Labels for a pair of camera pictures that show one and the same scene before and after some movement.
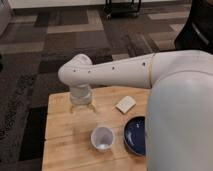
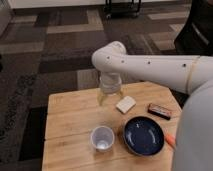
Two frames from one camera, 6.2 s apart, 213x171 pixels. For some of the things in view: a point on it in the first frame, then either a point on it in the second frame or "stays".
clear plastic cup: (102, 137) stays
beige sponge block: (125, 104) stays
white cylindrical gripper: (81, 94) → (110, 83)
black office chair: (197, 31) stays
